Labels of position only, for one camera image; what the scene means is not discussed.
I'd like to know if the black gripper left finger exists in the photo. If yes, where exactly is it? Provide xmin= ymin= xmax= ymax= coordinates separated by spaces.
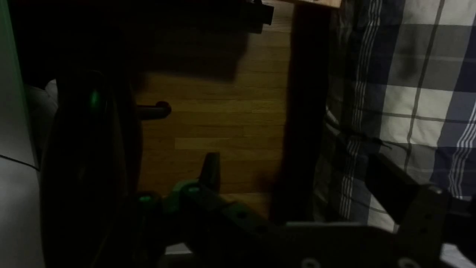
xmin=168 ymin=152 xmax=278 ymax=268

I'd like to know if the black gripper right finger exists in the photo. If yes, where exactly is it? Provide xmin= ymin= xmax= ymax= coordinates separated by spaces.
xmin=366 ymin=155 xmax=449 ymax=268

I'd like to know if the black office chair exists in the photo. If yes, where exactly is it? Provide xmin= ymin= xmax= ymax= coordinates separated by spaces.
xmin=6 ymin=0 xmax=272 ymax=268

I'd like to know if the plaid checkered blanket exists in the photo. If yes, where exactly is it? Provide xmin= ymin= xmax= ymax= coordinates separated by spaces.
xmin=314 ymin=0 xmax=476 ymax=230

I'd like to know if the dark wooden table leg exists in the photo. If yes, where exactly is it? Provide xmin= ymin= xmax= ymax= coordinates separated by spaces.
xmin=269 ymin=3 xmax=332 ymax=224

